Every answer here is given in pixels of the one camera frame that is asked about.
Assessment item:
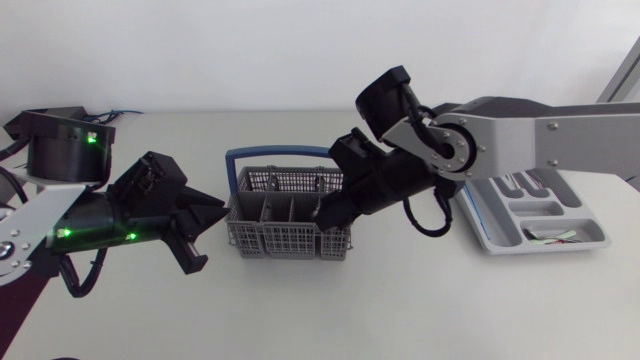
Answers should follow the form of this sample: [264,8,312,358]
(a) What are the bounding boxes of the grey cutlery tray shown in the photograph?
[454,168,613,257]

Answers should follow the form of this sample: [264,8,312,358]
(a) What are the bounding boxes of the steel fork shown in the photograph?
[492,174,526,200]

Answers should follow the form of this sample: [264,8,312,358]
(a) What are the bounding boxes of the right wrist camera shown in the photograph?
[328,126,382,171]

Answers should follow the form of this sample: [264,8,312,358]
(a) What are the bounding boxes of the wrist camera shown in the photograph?
[328,126,382,171]
[133,151,189,197]

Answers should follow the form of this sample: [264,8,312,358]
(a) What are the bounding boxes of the power brick cable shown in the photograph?
[82,109,144,124]

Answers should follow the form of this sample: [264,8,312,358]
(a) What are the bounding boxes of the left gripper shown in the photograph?
[107,172,232,276]

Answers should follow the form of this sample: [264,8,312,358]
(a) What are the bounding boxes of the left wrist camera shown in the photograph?
[133,151,189,197]

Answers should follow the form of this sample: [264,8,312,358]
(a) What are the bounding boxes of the steel knife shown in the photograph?
[522,171,551,193]

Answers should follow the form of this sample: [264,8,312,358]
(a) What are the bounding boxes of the grey cutlery basket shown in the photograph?
[224,144,353,261]

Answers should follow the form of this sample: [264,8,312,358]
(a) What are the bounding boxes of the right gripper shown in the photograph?
[314,149,397,233]

